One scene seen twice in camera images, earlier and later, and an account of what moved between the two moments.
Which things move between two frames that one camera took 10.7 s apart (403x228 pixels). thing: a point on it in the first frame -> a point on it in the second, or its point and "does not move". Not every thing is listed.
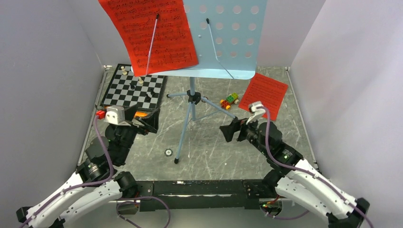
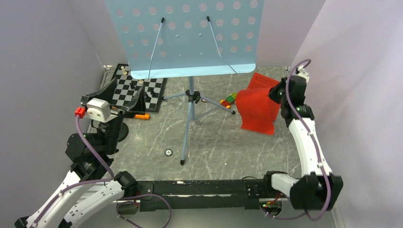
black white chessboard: [125, 90] does not move
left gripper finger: [151, 121] -> [138, 105]
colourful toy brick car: [232, 98] does not move
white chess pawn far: [124, 72] does not move
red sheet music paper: [158, 33] -> [257, 109]
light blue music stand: [227, 35] does not move
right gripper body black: [249, 131] -> [277, 93]
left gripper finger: [129, 112] -> [107, 93]
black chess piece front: [148, 99] does not move
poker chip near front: [168, 152] does not move
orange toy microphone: [140, 114] does not move
